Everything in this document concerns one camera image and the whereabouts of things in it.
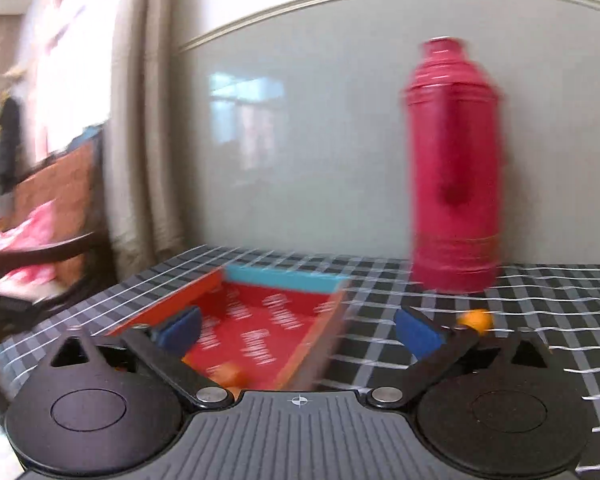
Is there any small back kumquat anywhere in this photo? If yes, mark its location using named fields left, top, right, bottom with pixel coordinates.
left=456, top=309, right=493, bottom=336

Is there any small pinkish fruit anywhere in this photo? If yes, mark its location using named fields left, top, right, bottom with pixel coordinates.
left=211, top=362, right=245, bottom=389

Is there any black white checkered tablecloth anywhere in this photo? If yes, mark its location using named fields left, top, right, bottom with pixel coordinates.
left=0, top=244, right=600, bottom=480

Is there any wooden sofa with cushion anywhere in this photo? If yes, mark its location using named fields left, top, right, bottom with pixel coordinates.
left=0, top=126, right=117, bottom=338

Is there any colourful cardboard box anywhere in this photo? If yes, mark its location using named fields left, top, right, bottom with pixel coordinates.
left=108, top=264, right=350, bottom=392

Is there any beige curtain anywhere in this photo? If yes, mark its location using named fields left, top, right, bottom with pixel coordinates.
left=104, top=0, right=185, bottom=280

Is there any pink checkered cloth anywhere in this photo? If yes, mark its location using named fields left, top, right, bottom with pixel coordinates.
left=0, top=200, right=56, bottom=294

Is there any dark hanging coat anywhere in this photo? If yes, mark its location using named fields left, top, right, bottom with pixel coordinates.
left=0, top=96, right=21, bottom=195

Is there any red thermos flask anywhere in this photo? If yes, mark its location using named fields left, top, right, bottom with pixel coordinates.
left=402, top=37, right=503, bottom=292

